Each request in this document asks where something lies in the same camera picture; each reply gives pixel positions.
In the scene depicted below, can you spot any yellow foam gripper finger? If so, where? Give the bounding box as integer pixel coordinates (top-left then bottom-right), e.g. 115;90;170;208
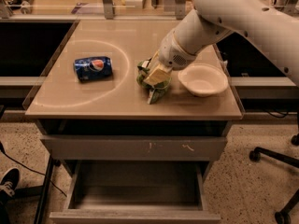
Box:
141;51;159;76
143;63;172;86

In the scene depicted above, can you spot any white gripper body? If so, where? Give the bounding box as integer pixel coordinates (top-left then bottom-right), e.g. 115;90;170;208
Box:
158;29;197;70

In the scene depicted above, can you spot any green jalapeno chip bag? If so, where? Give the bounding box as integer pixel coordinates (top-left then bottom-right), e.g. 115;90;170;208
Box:
136;61;171;105

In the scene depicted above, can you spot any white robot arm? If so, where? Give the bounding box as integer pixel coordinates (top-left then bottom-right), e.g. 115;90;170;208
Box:
145;0;299;86

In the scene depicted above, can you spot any grey top drawer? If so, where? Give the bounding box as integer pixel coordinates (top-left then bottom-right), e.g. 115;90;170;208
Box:
41;135;227;161

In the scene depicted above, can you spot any grey open middle drawer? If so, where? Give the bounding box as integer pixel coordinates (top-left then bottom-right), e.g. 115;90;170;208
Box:
50;161;221;224

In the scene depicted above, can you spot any white paper bowl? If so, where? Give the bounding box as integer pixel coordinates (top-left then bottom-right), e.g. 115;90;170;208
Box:
178;63;229;97

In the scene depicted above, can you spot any blue Pepsi can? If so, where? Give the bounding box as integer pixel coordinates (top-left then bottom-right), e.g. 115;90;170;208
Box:
74;56;113;81

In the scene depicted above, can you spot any black sneaker shoe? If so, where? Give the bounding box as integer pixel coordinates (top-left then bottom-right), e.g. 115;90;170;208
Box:
0;167;21;204

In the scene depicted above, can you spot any black office chair base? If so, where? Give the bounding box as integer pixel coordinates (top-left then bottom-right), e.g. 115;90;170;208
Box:
248;133;299;224

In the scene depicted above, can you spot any grey drawer cabinet frame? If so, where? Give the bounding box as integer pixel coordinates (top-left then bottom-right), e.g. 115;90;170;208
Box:
32;119;233;224

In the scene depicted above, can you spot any black floor cable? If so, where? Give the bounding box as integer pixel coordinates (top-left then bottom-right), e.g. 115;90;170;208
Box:
0;142;68;198

